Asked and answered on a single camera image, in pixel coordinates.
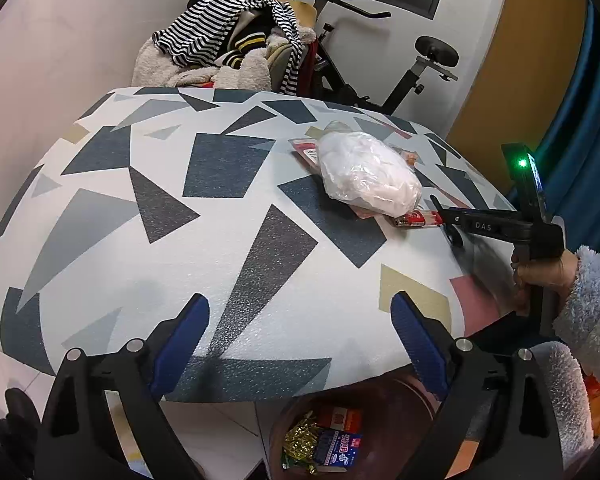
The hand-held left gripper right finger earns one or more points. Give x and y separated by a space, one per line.
420 345

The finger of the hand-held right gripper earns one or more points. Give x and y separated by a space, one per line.
480 224
455 239

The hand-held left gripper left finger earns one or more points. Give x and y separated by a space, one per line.
180 345

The red clear wrapper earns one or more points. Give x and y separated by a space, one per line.
415 219

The brown bin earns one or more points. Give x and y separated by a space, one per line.
395 410

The red box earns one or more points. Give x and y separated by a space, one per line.
340 417

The blue white carton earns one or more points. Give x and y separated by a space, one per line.
337 447

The person's right hand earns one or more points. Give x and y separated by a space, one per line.
540 277

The small orange wrapper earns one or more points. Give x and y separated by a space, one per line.
410 158

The geometric patterned table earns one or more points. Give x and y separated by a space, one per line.
130 260

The white plastic bag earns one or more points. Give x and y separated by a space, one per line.
370 175

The blue curtain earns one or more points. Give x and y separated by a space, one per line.
590 135

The light blue fluffy robe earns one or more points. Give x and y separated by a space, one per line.
562 395

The wooden door panel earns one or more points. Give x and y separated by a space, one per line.
530 60

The red flat packet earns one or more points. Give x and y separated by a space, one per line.
305 152

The black exercise bike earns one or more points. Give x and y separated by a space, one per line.
435 50

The red garment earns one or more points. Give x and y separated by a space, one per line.
312 70

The white fleece garment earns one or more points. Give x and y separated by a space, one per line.
240 76

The dark jacket with yellow stripes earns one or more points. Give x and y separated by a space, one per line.
245 42

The black white striped shirt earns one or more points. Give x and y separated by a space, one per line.
205 20

